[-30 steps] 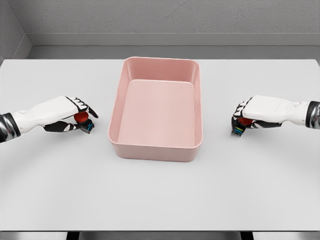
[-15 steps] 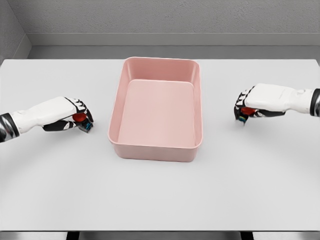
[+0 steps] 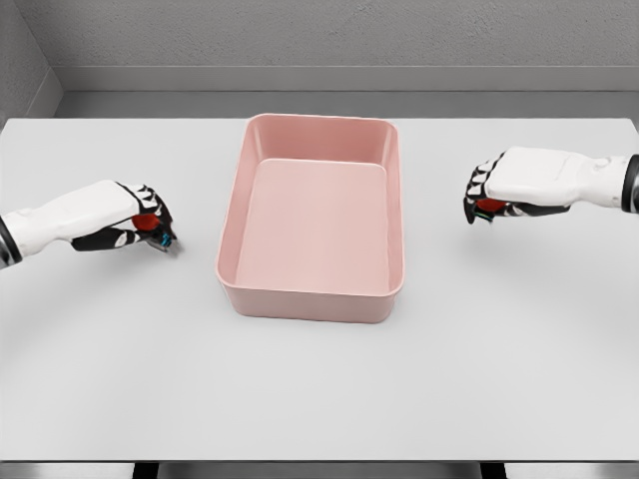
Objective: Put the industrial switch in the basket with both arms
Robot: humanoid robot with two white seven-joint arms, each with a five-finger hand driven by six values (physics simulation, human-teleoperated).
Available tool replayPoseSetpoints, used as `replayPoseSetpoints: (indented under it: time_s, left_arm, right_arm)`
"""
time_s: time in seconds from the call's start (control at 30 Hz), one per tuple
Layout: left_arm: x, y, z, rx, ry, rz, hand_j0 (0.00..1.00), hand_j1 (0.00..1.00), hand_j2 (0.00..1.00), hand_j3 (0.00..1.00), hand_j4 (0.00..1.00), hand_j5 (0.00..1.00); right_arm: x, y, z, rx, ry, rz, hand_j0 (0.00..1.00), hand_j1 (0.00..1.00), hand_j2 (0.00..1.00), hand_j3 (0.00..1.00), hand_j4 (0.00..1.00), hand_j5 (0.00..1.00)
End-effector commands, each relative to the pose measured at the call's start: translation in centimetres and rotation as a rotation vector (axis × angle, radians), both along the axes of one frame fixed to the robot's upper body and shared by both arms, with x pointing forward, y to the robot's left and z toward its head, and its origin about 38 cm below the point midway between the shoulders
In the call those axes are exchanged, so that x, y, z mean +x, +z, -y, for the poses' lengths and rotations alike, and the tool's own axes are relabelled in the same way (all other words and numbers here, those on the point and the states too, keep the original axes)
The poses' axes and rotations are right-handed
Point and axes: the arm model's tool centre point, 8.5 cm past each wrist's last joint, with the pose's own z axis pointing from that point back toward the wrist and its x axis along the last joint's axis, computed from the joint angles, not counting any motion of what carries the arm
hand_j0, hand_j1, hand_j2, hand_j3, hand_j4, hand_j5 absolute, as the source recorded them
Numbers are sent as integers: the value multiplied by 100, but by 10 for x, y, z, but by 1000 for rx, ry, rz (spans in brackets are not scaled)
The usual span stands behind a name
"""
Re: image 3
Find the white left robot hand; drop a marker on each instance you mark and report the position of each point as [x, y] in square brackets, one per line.
[102, 204]

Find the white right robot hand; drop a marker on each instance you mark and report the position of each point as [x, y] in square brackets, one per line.
[529, 177]

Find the red button industrial switch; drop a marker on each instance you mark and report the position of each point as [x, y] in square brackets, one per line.
[490, 206]
[150, 225]

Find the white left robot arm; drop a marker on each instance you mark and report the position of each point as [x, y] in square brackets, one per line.
[30, 229]

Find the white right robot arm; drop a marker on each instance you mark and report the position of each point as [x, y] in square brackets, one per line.
[611, 182]

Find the pink rectangular basket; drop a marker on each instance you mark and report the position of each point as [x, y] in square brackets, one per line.
[309, 219]

